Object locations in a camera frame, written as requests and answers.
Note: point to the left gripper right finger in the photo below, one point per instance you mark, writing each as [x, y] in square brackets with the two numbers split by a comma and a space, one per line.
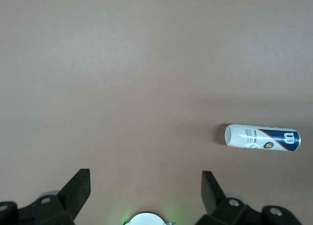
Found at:
[212, 195]

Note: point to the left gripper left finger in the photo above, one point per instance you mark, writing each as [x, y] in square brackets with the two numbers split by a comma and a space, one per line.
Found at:
[73, 193]

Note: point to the white blue tennis ball can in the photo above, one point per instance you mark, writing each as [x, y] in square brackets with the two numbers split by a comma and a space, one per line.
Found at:
[244, 137]

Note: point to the brown table mat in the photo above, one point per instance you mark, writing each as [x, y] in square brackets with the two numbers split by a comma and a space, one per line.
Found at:
[122, 63]

